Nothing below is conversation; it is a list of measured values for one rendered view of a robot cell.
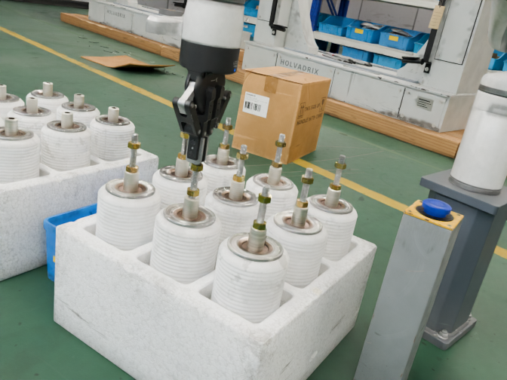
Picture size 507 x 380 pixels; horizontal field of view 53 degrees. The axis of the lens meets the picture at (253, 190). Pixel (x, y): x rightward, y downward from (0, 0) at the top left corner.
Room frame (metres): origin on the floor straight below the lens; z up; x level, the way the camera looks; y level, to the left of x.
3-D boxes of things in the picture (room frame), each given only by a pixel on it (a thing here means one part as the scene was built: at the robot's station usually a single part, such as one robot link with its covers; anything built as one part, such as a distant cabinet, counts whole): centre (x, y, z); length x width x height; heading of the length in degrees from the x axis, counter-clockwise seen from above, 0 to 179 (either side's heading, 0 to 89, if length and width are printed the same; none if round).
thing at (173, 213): (0.66, 0.08, 0.25); 0.08 x 0.08 x 0.01
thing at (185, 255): (0.66, 0.09, 0.16); 0.10 x 0.10 x 0.18
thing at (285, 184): (0.86, -0.03, 0.25); 0.08 x 0.08 x 0.01
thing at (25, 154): (0.87, 0.45, 0.16); 0.10 x 0.10 x 0.18
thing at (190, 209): (0.66, 0.08, 0.26); 0.02 x 0.02 x 0.03
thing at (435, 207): (0.68, -0.26, 0.32); 0.04 x 0.04 x 0.02
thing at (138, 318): (0.76, 0.03, 0.09); 0.39 x 0.39 x 0.18; 60
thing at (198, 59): (0.66, 0.09, 0.45); 0.08 x 0.08 x 0.09
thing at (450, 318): (0.91, -0.40, 0.15); 0.15 x 0.15 x 0.30; 48
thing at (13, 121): (0.87, 0.45, 0.26); 0.02 x 0.02 x 0.03
